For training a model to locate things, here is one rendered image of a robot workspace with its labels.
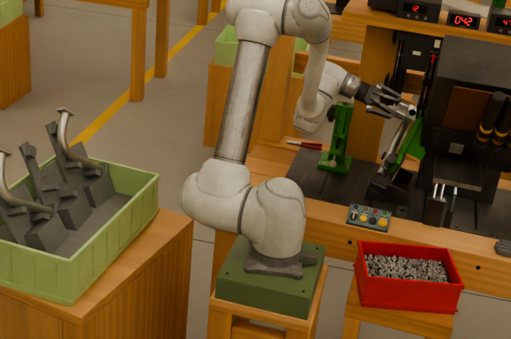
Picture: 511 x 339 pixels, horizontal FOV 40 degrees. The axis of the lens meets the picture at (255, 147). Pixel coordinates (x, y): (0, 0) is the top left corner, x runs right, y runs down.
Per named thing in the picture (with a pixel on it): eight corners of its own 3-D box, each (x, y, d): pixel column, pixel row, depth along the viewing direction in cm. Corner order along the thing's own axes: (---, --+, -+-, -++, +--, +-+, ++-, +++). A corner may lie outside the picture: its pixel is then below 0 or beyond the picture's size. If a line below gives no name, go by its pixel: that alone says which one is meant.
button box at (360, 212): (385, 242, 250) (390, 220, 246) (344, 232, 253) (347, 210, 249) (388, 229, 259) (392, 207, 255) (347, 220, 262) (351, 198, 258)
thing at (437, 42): (444, 76, 271) (452, 38, 264) (399, 68, 274) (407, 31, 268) (445, 66, 282) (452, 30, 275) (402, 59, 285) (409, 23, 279)
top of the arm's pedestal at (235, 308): (310, 334, 211) (312, 323, 209) (208, 308, 216) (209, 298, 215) (327, 274, 239) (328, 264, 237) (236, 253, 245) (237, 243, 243)
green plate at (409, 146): (416, 172, 261) (441, 126, 251) (395, 162, 262) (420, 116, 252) (417, 160, 271) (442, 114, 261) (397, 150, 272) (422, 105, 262)
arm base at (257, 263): (315, 282, 214) (318, 267, 211) (242, 272, 214) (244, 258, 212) (315, 248, 230) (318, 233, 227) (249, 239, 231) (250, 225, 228)
